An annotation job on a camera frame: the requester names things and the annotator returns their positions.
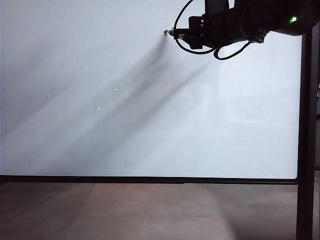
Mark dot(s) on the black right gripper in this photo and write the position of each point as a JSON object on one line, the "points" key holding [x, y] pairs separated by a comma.
{"points": [[205, 32]]}

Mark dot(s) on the black and white marker pen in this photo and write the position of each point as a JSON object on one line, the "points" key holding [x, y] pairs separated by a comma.
{"points": [[170, 32]]}

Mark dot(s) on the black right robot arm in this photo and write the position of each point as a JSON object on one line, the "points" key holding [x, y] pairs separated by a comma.
{"points": [[262, 17]]}

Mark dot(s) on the white whiteboard panel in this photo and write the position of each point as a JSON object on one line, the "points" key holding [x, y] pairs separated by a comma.
{"points": [[125, 112]]}

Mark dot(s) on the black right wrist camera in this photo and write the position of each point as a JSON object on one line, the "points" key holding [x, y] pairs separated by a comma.
{"points": [[216, 6]]}

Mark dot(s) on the white whiteboard with black frame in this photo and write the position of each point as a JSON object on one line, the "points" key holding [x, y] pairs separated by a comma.
{"points": [[150, 180]]}

